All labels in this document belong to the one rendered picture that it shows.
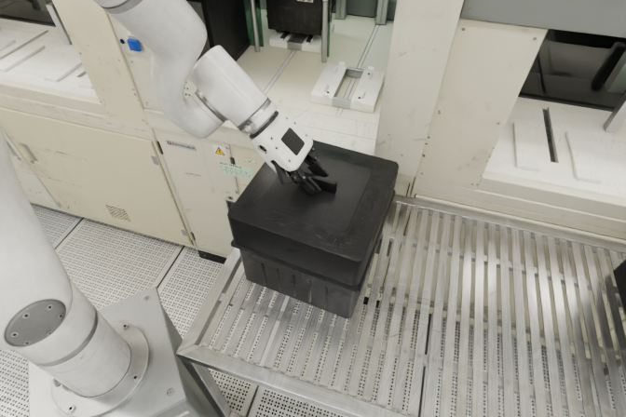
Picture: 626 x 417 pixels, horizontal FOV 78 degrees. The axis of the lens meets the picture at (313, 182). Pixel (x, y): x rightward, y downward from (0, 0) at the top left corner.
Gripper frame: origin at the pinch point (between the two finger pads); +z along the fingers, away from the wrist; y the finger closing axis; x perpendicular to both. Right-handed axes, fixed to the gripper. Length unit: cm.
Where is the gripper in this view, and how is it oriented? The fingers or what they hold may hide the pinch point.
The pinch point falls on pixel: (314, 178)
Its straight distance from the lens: 81.1
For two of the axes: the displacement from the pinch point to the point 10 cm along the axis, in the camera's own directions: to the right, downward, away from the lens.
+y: 3.8, -6.7, 6.4
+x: -6.5, 2.9, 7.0
